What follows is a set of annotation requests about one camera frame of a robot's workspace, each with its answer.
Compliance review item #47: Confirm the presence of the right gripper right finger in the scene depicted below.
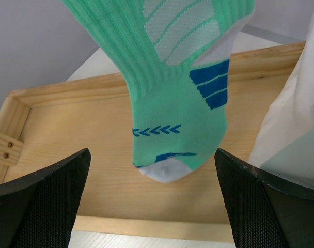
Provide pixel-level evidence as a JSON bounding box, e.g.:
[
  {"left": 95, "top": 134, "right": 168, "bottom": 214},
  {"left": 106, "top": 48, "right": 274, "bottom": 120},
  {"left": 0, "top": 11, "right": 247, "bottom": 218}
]
[{"left": 214, "top": 148, "right": 314, "bottom": 247}]

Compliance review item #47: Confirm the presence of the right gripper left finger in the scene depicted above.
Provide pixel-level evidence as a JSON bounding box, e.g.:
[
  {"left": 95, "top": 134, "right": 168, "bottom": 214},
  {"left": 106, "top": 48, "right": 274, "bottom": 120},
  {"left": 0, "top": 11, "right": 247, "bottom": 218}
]
[{"left": 0, "top": 148, "right": 91, "bottom": 247}]

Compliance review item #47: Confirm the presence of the white plastic bag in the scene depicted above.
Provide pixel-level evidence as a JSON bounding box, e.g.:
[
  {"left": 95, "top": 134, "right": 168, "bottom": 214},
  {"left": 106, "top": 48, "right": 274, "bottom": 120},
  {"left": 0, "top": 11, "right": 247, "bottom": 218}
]
[{"left": 248, "top": 13, "right": 314, "bottom": 189}]

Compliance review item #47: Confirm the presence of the wooden hanger stand frame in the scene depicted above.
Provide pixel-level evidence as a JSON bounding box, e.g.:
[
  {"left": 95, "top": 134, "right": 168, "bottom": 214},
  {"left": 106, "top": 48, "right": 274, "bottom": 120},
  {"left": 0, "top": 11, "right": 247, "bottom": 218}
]
[{"left": 0, "top": 41, "right": 306, "bottom": 244}]

